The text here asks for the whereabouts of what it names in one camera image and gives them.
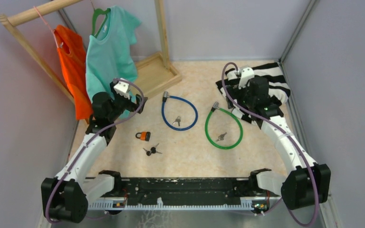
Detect blue cable lock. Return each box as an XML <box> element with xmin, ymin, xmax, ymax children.
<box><xmin>161</xmin><ymin>91</ymin><xmax>199</xmax><ymax>132</ymax></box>

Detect green cable lock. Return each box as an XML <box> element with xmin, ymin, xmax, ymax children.
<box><xmin>204</xmin><ymin>102</ymin><xmax>244</xmax><ymax>150</ymax></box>

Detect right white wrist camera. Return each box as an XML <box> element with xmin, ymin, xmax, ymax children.
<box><xmin>238</xmin><ymin>66</ymin><xmax>255</xmax><ymax>89</ymax></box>

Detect pink hanger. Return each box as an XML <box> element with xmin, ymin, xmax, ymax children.
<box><xmin>33</xmin><ymin>6</ymin><xmax>62</xmax><ymax>48</ymax></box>

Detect silver green lock keys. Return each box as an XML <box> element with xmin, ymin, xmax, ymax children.
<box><xmin>216</xmin><ymin>132</ymin><xmax>227</xmax><ymax>142</ymax></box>

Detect wooden clothes rack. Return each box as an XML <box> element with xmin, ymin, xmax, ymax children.
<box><xmin>0</xmin><ymin>0</ymin><xmax>182</xmax><ymax>101</ymax></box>

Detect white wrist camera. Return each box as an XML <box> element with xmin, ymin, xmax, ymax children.
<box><xmin>112</xmin><ymin>80</ymin><xmax>131</xmax><ymax>99</ymax></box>
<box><xmin>238</xmin><ymin>66</ymin><xmax>255</xmax><ymax>89</ymax></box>

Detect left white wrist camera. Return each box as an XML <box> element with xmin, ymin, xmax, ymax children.
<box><xmin>112</xmin><ymin>80</ymin><xmax>131</xmax><ymax>99</ymax></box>

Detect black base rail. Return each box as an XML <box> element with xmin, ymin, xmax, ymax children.
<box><xmin>93</xmin><ymin>177</ymin><xmax>281</xmax><ymax>209</ymax></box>

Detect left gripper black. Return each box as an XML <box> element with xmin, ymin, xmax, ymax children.
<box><xmin>107</xmin><ymin>83</ymin><xmax>147</xmax><ymax>122</ymax></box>

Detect teal t-shirt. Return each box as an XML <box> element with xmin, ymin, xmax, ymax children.
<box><xmin>86</xmin><ymin>5</ymin><xmax>141</xmax><ymax>101</ymax></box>

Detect black white striped cloth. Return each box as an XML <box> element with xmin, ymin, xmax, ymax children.
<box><xmin>215</xmin><ymin>62</ymin><xmax>291</xmax><ymax>125</ymax></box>

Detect green hanger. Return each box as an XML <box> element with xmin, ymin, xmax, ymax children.
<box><xmin>91</xmin><ymin>7</ymin><xmax>111</xmax><ymax>37</ymax></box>

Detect orange padlock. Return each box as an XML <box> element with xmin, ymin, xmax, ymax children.
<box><xmin>135</xmin><ymin>132</ymin><xmax>151</xmax><ymax>142</ymax></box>

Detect orange garment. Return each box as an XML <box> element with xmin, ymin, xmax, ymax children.
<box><xmin>54</xmin><ymin>25</ymin><xmax>93</xmax><ymax>120</ymax></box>

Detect black keys bunch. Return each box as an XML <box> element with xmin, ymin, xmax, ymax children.
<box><xmin>143</xmin><ymin>143</ymin><xmax>162</xmax><ymax>156</ymax></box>

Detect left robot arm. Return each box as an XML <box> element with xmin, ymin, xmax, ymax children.
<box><xmin>41</xmin><ymin>91</ymin><xmax>148</xmax><ymax>224</ymax></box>

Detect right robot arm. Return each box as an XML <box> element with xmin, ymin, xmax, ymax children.
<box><xmin>224</xmin><ymin>77</ymin><xmax>331</xmax><ymax>210</ymax></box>

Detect silver blue lock keys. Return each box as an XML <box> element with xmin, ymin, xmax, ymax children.
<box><xmin>173</xmin><ymin>116</ymin><xmax>181</xmax><ymax>127</ymax></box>

